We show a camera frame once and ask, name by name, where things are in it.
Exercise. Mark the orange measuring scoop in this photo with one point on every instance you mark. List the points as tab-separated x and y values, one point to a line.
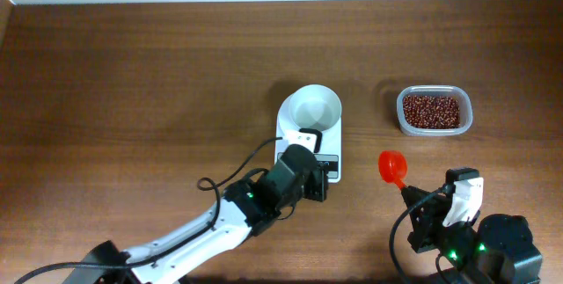
393	168

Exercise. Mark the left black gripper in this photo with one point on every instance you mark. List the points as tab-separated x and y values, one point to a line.
314	190

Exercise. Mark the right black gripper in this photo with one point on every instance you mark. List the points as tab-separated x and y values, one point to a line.
425	221

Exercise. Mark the white round bowl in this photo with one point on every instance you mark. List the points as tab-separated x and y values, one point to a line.
315	106

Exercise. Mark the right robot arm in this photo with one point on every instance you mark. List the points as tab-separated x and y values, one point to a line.
500	250

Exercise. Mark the white digital kitchen scale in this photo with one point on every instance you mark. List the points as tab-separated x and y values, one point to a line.
331	146

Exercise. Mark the red beans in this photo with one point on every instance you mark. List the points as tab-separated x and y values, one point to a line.
431	112

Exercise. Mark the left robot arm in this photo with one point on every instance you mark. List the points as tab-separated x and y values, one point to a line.
244	209

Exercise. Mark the clear plastic container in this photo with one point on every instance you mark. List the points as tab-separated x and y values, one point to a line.
466	114

